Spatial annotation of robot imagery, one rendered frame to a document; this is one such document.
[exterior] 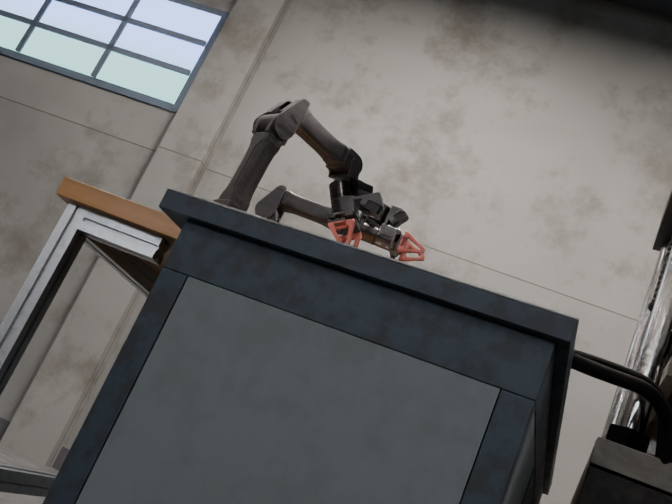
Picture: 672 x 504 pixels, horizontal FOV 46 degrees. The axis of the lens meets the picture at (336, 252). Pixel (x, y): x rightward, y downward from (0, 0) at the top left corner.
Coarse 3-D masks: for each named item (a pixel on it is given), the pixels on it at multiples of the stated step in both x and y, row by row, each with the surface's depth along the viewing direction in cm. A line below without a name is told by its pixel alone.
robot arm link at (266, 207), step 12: (276, 192) 246; (288, 192) 247; (264, 204) 245; (276, 204) 244; (288, 204) 246; (300, 204) 245; (312, 204) 245; (264, 216) 243; (300, 216) 249; (312, 216) 244; (324, 216) 243
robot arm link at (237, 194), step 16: (256, 128) 191; (272, 128) 188; (256, 144) 188; (272, 144) 189; (256, 160) 187; (240, 176) 185; (256, 176) 187; (224, 192) 186; (240, 192) 184; (240, 208) 184
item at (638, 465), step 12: (600, 444) 170; (612, 444) 169; (600, 456) 169; (612, 456) 168; (624, 456) 168; (636, 456) 167; (648, 456) 167; (600, 468) 170; (612, 468) 167; (624, 468) 167; (636, 468) 166; (648, 468) 166; (660, 468) 165; (636, 480) 166; (648, 480) 165; (660, 480) 164; (576, 492) 223
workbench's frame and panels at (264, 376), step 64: (192, 256) 131; (256, 256) 128; (320, 256) 124; (192, 320) 127; (256, 320) 124; (320, 320) 122; (384, 320) 119; (448, 320) 117; (512, 320) 113; (576, 320) 111; (128, 384) 125; (192, 384) 122; (256, 384) 120; (320, 384) 118; (384, 384) 116; (448, 384) 114; (512, 384) 111; (128, 448) 121; (192, 448) 119; (256, 448) 116; (320, 448) 114; (384, 448) 112; (448, 448) 110; (512, 448) 108
